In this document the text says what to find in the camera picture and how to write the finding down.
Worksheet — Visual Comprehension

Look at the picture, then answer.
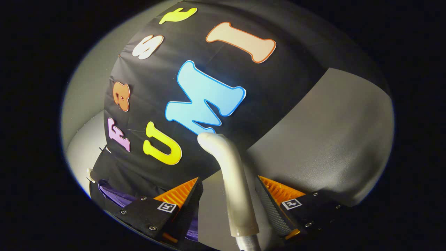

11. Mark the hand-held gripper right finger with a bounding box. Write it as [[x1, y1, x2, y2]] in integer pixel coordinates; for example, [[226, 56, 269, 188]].
[[257, 175, 349, 241]]

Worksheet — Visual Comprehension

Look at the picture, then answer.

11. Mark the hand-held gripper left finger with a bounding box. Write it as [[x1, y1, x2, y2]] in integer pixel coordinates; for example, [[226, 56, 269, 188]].
[[115, 177, 203, 244]]

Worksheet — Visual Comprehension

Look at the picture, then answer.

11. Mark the white garment steamer head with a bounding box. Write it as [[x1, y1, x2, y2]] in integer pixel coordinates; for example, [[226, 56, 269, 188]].
[[197, 132, 260, 237]]

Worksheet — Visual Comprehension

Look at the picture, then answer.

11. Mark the purple corduroy jacket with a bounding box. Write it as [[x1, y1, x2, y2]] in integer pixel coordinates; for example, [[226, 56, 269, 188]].
[[98, 180, 200, 242]]

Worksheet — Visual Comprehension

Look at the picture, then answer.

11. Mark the grey cabinet with dark top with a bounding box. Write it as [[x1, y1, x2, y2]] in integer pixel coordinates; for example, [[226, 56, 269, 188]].
[[198, 68, 395, 251]]

